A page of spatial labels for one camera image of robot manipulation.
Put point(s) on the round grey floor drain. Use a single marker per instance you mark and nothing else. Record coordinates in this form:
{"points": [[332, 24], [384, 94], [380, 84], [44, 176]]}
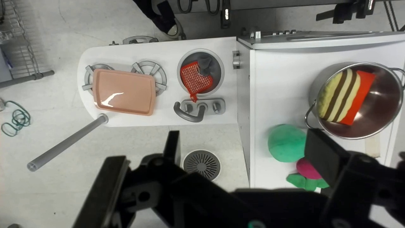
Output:
{"points": [[203, 165]]}

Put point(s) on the stainless steel pot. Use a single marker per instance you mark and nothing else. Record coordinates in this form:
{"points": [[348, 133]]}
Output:
{"points": [[380, 109]]}

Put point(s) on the pink plush with green leaves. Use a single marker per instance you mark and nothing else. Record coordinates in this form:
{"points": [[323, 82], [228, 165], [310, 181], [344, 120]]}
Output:
{"points": [[308, 169]]}

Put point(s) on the red rectangular block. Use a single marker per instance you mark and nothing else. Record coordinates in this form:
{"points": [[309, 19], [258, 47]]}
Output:
{"points": [[358, 99]]}

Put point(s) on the pink plastic tray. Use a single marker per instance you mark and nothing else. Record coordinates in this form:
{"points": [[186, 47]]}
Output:
{"points": [[124, 90]]}

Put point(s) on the green plush ball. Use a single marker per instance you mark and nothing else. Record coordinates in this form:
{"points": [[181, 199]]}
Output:
{"points": [[286, 143]]}

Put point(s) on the grey toy stove burner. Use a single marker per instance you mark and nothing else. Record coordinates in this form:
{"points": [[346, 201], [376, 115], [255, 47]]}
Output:
{"points": [[89, 74], [158, 71]]}

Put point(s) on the yellow brown striped plushy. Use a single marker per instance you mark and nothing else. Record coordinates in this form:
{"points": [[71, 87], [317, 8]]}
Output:
{"points": [[337, 96]]}

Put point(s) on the grey toy faucet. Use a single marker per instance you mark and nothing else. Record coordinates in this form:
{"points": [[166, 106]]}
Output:
{"points": [[190, 112]]}

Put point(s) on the grey metal pole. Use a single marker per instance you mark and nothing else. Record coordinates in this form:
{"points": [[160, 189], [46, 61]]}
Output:
{"points": [[67, 141]]}

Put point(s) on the white toy kitchen cabinet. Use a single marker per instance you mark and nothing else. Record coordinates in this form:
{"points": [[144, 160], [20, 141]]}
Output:
{"points": [[279, 84]]}

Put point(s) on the white toy stove top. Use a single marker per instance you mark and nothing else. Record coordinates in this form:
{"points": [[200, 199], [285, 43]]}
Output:
{"points": [[127, 52]]}

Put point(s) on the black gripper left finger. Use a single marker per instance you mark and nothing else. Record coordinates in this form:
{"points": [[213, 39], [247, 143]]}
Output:
{"points": [[105, 190]]}

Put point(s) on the red mesh net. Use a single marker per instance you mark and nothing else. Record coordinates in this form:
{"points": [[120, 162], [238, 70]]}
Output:
{"points": [[195, 77]]}

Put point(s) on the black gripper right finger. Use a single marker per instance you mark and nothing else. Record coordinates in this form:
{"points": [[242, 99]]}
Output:
{"points": [[324, 156]]}

